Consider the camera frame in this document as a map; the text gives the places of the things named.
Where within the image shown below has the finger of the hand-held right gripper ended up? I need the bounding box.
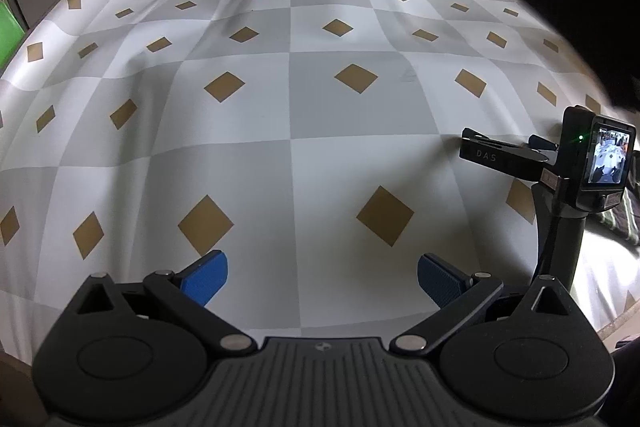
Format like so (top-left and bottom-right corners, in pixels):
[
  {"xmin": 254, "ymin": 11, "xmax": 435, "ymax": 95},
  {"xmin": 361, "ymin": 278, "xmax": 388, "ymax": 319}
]
[{"xmin": 529, "ymin": 134, "xmax": 560, "ymax": 152}]

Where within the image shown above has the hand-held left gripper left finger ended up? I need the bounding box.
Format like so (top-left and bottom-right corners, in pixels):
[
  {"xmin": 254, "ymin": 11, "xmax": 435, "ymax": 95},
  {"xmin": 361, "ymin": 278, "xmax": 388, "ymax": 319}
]
[{"xmin": 67, "ymin": 251, "xmax": 258, "ymax": 354}]

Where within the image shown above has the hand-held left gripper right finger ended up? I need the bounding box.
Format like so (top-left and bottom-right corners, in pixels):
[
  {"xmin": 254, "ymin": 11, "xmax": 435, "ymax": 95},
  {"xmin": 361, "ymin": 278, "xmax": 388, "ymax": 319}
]
[{"xmin": 394, "ymin": 253, "xmax": 585, "ymax": 355}]

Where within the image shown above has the green plastic chair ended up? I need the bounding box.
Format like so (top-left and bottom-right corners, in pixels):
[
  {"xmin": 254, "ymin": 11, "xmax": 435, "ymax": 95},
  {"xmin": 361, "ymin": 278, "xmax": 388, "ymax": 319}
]
[{"xmin": 0, "ymin": 0, "xmax": 29, "ymax": 72}]

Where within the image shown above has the dark striped cloth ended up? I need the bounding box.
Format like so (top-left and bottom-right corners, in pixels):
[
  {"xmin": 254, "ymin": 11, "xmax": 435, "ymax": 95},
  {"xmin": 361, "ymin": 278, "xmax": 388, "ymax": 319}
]
[{"xmin": 595, "ymin": 199, "xmax": 640, "ymax": 249}]

